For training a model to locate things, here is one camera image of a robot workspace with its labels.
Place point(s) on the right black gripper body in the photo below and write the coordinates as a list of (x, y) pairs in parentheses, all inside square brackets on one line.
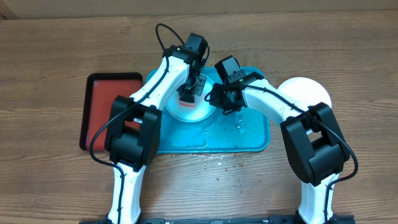
[(221, 102)]

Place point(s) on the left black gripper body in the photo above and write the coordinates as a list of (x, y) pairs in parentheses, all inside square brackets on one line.
[(196, 86)]

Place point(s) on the light blue plate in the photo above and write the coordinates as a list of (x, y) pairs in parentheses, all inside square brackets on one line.
[(192, 112)]

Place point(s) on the white plate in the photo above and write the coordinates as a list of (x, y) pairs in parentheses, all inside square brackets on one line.
[(305, 90)]

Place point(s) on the green and orange sponge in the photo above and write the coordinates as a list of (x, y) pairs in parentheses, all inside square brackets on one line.
[(187, 101)]

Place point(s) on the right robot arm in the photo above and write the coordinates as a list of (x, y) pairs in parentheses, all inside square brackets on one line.
[(313, 141)]

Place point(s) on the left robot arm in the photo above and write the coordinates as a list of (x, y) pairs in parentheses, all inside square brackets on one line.
[(133, 130)]

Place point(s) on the teal plastic tray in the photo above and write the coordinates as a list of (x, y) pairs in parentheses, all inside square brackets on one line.
[(242, 131)]

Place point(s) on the black red-lined tray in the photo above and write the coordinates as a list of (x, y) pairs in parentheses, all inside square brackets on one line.
[(101, 90)]

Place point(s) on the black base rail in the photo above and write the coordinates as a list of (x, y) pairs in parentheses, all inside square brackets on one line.
[(273, 219)]

